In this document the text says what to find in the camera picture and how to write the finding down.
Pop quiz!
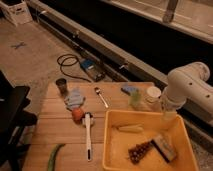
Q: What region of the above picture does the orange apple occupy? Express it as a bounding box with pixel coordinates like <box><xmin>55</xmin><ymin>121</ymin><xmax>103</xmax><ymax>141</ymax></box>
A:
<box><xmin>72</xmin><ymin>108</ymin><xmax>84</xmax><ymax>123</ymax></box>

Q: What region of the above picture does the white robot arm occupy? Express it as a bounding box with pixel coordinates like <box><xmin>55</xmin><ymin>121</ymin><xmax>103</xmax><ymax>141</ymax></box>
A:
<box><xmin>161</xmin><ymin>62</ymin><xmax>213</xmax><ymax>120</ymax></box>

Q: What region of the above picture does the green translucent cup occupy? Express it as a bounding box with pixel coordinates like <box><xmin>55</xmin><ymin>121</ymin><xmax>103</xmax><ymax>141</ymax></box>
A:
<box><xmin>129</xmin><ymin>90</ymin><xmax>141</xmax><ymax>108</ymax></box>

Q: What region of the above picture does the dark metal cup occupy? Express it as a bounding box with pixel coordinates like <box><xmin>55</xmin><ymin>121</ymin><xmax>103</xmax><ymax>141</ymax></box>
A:
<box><xmin>56</xmin><ymin>78</ymin><xmax>68</xmax><ymax>96</ymax></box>

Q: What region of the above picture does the metal spoon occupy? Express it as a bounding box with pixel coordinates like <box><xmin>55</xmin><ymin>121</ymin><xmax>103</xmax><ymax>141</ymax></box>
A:
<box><xmin>94</xmin><ymin>87</ymin><xmax>109</xmax><ymax>108</ymax></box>

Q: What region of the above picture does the blue small sponge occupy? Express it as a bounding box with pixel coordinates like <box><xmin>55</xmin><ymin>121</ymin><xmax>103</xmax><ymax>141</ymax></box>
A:
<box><xmin>121</xmin><ymin>86</ymin><xmax>137</xmax><ymax>95</ymax></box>

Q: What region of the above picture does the blue power box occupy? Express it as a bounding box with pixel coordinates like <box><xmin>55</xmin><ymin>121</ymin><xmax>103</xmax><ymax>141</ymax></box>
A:
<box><xmin>80</xmin><ymin>59</ymin><xmax>105</xmax><ymax>82</ymax></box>

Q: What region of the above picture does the light blue cloth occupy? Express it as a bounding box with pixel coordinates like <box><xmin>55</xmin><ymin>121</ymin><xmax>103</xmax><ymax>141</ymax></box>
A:
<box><xmin>64</xmin><ymin>88</ymin><xmax>85</xmax><ymax>111</ymax></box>

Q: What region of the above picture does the yellow plastic bin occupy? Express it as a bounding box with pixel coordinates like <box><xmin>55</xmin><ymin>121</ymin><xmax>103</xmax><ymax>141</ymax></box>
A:
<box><xmin>103</xmin><ymin>110</ymin><xmax>199</xmax><ymax>171</ymax></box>

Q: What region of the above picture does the dark grape bunch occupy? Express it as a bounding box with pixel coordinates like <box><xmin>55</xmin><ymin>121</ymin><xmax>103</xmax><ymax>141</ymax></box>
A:
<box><xmin>128</xmin><ymin>142</ymin><xmax>152</xmax><ymax>164</ymax></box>

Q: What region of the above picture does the black chair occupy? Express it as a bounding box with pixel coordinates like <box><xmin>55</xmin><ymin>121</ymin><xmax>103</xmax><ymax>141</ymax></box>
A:
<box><xmin>0</xmin><ymin>70</ymin><xmax>37</xmax><ymax>171</ymax></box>

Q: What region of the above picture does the white cardboard box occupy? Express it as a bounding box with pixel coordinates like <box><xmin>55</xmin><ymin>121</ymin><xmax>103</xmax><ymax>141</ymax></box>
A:
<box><xmin>0</xmin><ymin>0</ymin><xmax>32</xmax><ymax>26</ymax></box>

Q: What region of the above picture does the black coiled cable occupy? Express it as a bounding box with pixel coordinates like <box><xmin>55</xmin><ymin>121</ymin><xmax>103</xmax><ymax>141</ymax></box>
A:
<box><xmin>56</xmin><ymin>53</ymin><xmax>92</xmax><ymax>83</ymax></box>

